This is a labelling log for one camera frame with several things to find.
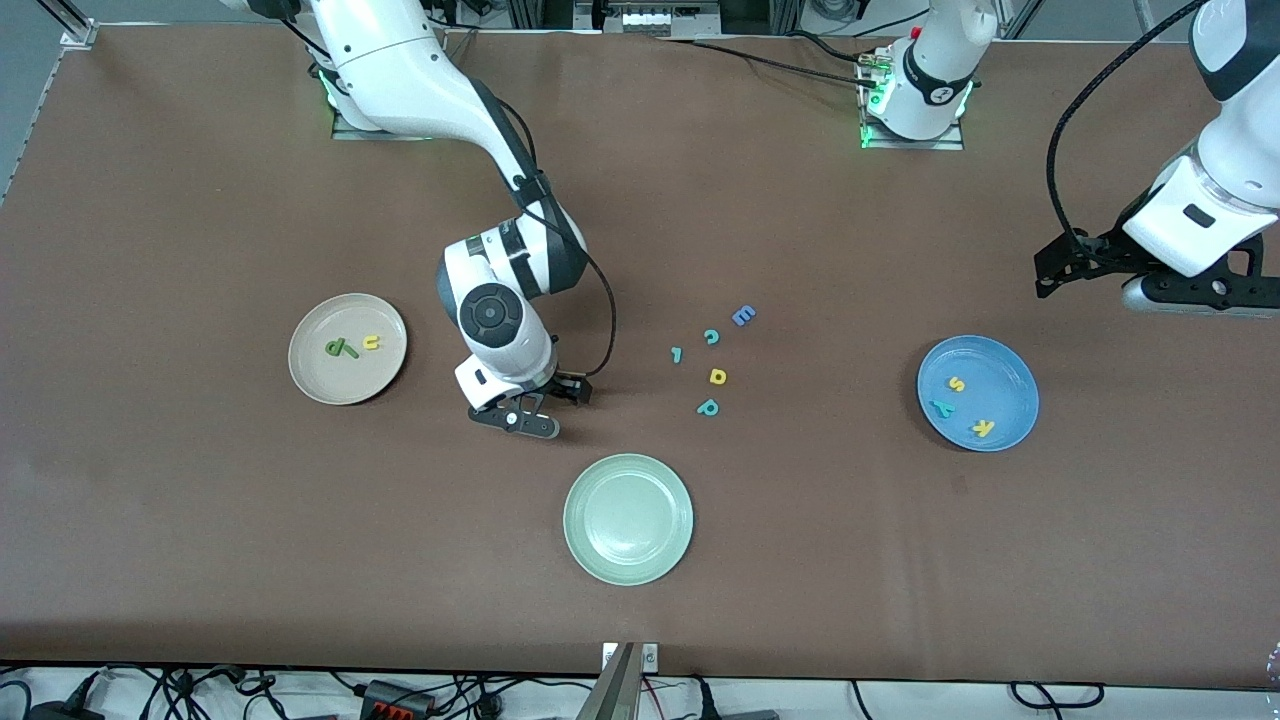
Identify pale green round plate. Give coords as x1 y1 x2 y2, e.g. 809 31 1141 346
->
562 453 695 587

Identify blue round plate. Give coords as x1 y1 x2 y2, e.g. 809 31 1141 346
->
916 334 1041 453

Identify beige brown round plate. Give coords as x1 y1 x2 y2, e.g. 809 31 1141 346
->
288 292 409 407

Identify black orange power strip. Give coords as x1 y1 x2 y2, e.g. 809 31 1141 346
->
360 679 438 720

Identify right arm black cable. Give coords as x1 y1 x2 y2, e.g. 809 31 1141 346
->
280 15 619 382

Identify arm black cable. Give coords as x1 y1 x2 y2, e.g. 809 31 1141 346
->
280 15 619 382
1044 0 1202 253

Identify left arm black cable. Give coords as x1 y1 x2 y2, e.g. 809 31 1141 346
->
1044 0 1202 253

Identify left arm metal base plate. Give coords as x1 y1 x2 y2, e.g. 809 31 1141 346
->
860 45 967 152

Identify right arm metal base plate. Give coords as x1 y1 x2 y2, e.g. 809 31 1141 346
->
332 100 441 142

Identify gray metal post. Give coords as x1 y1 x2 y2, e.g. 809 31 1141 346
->
575 642 641 720

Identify long black table cable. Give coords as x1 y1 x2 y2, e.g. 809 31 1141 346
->
655 34 887 84

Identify aluminium frame with connector box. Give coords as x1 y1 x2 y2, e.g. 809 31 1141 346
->
505 0 803 38

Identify tangled black cables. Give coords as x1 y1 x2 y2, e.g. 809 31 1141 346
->
0 662 601 720

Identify looped black cable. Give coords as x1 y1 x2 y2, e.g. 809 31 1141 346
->
1008 681 1107 712

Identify aluminium corner bracket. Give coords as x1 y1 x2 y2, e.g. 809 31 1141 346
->
38 0 100 50

